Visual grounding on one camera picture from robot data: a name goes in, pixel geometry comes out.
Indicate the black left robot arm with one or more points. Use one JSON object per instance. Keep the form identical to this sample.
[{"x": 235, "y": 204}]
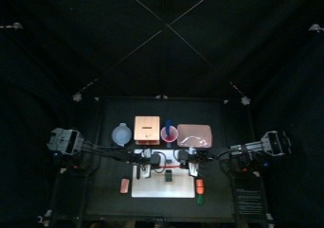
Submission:
[{"x": 67, "y": 142}]

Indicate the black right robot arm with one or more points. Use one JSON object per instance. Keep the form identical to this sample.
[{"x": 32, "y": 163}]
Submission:
[{"x": 273, "y": 143}]

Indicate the dark seaweed sushi roll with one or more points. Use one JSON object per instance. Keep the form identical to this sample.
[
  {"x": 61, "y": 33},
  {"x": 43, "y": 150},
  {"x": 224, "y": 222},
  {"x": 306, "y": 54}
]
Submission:
[{"x": 169, "y": 175}]

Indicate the white cutting board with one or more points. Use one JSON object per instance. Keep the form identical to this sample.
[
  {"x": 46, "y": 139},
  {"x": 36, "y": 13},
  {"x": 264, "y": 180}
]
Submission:
[{"x": 162, "y": 189}]

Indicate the pink square plate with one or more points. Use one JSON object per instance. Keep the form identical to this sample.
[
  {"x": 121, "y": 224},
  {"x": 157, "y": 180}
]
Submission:
[{"x": 194, "y": 136}]

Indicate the orange toy carrot green top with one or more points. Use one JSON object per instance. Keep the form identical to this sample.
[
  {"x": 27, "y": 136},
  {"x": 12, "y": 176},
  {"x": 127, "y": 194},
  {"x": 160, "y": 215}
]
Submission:
[{"x": 200, "y": 187}]

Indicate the pink plastic cup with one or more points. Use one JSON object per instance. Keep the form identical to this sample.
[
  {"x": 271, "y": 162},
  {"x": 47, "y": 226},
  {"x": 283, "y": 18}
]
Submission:
[{"x": 169, "y": 136}]

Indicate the wooden box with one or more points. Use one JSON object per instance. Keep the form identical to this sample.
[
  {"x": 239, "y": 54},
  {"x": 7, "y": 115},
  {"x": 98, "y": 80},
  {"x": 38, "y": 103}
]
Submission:
[{"x": 146, "y": 129}]

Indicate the light blue plastic bowl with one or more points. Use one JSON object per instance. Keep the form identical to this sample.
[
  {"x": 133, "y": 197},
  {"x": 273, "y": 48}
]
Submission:
[{"x": 121, "y": 135}]

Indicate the blue plastic utensil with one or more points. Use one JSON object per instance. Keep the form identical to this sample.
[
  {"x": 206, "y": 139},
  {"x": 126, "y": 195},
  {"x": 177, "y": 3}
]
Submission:
[{"x": 169, "y": 126}]

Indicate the white text label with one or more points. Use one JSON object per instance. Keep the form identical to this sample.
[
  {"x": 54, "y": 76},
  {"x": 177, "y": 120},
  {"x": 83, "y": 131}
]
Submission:
[{"x": 249, "y": 201}]

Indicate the silver frame clamp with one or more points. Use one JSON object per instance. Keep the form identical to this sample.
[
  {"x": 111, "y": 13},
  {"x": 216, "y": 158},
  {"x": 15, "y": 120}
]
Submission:
[
  {"x": 315, "y": 27},
  {"x": 16, "y": 26},
  {"x": 269, "y": 220},
  {"x": 77, "y": 96},
  {"x": 161, "y": 96},
  {"x": 44, "y": 218},
  {"x": 245, "y": 100}
]

